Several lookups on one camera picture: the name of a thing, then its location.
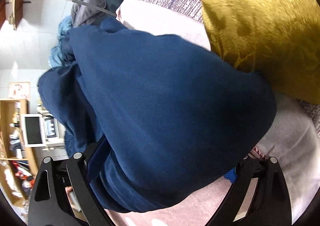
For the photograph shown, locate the pink polka dot bedsheet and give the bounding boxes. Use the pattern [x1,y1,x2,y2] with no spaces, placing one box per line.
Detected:
[101,0,319,225]

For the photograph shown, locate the wooden wall shelf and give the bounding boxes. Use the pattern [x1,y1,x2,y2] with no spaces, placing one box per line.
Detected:
[1,99,38,208]

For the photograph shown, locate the white medical machine with screen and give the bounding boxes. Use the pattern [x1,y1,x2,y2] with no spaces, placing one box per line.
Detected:
[21,114,65,148]

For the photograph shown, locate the navy blue padded jacket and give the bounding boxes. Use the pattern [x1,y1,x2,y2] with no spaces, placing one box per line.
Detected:
[38,18,277,212]

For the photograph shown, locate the golden yellow pillow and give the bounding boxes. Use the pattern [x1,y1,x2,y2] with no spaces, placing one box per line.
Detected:
[200,0,319,104]

